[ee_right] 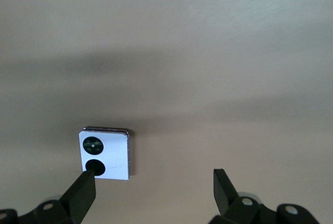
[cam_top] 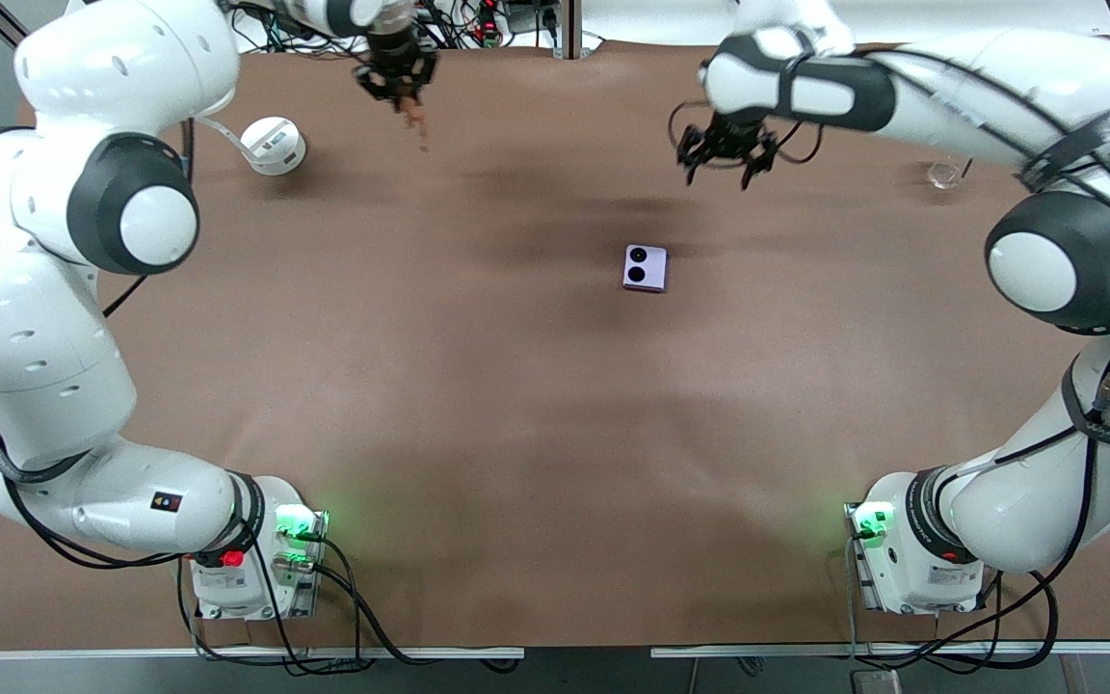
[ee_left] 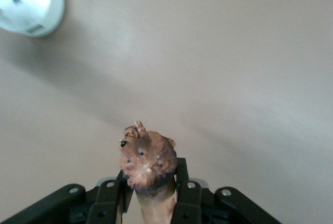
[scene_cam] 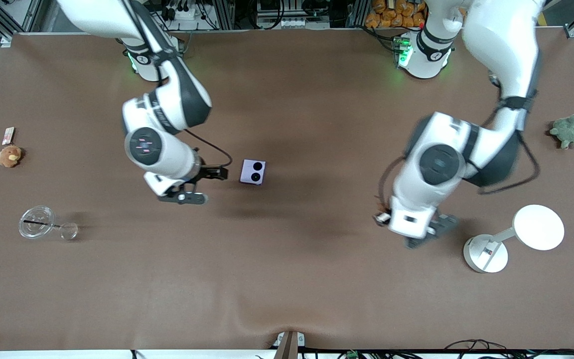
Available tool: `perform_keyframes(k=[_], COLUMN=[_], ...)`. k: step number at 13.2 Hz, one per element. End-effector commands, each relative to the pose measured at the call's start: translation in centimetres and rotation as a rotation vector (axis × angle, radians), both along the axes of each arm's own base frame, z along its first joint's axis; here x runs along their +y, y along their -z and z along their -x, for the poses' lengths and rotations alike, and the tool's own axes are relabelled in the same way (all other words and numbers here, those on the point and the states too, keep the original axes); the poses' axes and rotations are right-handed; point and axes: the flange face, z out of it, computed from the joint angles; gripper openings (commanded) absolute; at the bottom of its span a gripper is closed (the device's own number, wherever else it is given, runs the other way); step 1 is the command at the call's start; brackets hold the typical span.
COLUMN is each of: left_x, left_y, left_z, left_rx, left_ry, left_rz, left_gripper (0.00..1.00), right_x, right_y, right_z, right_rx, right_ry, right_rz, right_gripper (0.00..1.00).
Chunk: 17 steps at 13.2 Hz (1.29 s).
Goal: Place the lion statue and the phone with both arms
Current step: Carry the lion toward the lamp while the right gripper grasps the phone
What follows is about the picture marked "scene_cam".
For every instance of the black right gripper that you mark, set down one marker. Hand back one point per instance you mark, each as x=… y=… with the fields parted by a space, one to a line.
x=211 y=172

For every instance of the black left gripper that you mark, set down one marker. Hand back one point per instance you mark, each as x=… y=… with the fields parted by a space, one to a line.
x=387 y=221

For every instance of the lilac flip phone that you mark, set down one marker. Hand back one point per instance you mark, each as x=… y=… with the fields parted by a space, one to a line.
x=253 y=171

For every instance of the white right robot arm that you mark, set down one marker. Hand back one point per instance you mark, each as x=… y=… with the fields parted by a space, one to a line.
x=167 y=104

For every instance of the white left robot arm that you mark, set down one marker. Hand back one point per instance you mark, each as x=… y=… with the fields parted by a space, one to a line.
x=446 y=164

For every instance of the white desk lamp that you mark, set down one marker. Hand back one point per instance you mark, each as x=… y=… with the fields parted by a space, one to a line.
x=536 y=227

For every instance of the metal table clamp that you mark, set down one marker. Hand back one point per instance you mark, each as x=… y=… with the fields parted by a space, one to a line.
x=288 y=344

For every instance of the small clear glass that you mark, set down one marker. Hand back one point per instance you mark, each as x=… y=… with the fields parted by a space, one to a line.
x=69 y=230

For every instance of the white power strip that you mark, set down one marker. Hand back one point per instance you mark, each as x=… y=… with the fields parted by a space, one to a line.
x=185 y=12

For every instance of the white multi-socket block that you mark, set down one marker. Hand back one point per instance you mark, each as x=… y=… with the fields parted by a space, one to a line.
x=292 y=22

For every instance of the clear plastic cup lid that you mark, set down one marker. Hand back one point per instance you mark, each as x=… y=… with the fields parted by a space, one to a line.
x=35 y=222

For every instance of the pile of orange plush toys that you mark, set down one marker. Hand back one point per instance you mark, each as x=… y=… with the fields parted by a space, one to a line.
x=396 y=14

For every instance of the green turtle plush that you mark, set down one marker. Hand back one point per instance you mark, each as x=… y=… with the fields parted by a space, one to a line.
x=568 y=130

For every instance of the brown bear plush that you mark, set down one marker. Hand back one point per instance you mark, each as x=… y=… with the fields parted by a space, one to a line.
x=10 y=156

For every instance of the small white orange box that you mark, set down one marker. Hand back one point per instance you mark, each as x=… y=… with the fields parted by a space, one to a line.
x=8 y=135

